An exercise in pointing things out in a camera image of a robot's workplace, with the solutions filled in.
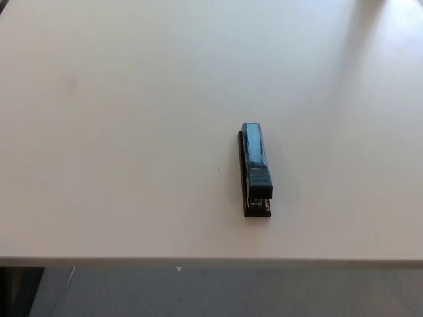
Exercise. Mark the black desktop stapler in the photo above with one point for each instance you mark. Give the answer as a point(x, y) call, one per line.
point(256, 148)

